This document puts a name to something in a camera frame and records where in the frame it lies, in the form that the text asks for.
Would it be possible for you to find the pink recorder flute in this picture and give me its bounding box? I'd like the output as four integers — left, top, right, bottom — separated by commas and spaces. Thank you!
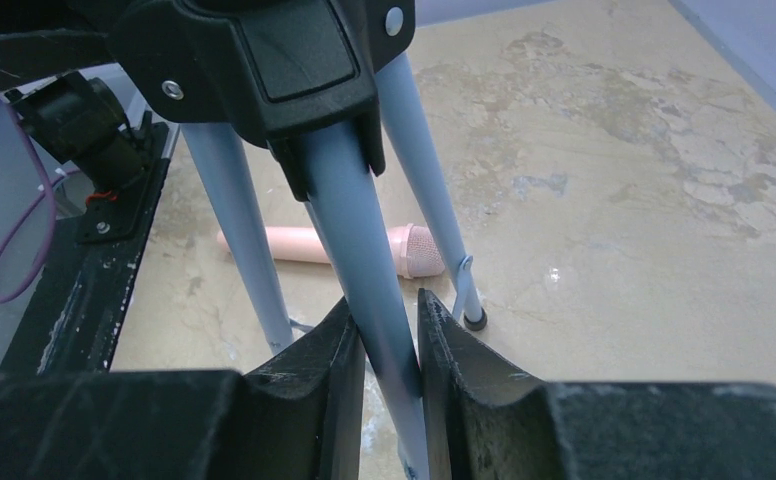
216, 223, 447, 280

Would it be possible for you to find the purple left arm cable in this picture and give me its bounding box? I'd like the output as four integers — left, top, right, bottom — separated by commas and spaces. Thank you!
0, 95, 59, 306

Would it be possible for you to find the light blue music stand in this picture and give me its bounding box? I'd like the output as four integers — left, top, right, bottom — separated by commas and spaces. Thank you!
0, 1, 487, 479

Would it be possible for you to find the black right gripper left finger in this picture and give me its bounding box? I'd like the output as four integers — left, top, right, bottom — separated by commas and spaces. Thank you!
0, 300, 365, 479

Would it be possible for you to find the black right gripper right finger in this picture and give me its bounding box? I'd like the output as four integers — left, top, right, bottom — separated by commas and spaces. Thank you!
418, 289, 776, 479

